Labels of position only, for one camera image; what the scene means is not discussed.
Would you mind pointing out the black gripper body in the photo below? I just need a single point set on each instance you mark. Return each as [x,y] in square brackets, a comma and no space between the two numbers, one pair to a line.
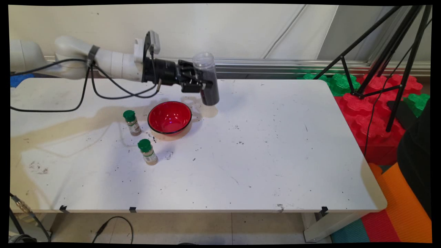
[162,72]

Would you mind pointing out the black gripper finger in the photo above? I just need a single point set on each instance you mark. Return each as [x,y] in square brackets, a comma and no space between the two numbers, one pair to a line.
[186,69]
[193,86]

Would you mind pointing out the clear jar with dark grounds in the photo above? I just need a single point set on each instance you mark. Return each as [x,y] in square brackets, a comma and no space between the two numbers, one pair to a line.
[211,89]

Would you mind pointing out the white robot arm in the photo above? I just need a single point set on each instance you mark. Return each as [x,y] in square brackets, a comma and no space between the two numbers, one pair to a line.
[113,63]

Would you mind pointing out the red bowl with black rim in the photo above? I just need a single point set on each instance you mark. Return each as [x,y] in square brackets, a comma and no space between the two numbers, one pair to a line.
[169,119]

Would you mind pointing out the green cap spice bottle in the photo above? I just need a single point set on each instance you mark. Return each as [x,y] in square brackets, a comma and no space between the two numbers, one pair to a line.
[148,151]
[132,122]

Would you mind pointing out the blue foam piece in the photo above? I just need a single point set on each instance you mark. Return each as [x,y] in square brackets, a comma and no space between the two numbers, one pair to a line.
[17,81]

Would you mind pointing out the large green foam block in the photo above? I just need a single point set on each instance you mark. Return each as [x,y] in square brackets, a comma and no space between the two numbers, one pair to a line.
[339,84]

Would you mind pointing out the red foam blocks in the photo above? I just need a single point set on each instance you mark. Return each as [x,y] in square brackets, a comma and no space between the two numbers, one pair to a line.
[368,120]

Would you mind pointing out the white angled table leg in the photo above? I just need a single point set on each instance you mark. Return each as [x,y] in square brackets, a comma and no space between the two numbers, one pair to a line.
[327,225]

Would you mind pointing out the teal foam mat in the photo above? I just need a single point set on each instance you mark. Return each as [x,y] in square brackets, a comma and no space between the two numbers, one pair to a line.
[349,234]

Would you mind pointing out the black tripod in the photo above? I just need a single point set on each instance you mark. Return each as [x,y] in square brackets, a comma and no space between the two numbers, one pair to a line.
[406,51]

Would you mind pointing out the small green foam block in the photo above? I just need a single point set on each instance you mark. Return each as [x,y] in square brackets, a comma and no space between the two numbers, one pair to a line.
[418,102]

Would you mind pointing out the black bulky object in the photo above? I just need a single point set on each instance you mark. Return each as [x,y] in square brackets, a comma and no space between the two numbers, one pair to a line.
[415,155]

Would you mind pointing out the red foam mat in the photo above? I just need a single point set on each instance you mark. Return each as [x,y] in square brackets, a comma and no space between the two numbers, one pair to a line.
[379,227]

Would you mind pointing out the orange foam mat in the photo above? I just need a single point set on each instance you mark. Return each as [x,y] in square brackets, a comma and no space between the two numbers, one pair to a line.
[403,203]

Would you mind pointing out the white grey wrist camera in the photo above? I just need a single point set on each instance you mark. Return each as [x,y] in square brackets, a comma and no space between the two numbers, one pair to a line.
[153,41]

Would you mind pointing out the aluminium rail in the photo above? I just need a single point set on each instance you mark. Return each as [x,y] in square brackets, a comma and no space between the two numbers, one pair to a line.
[275,65]

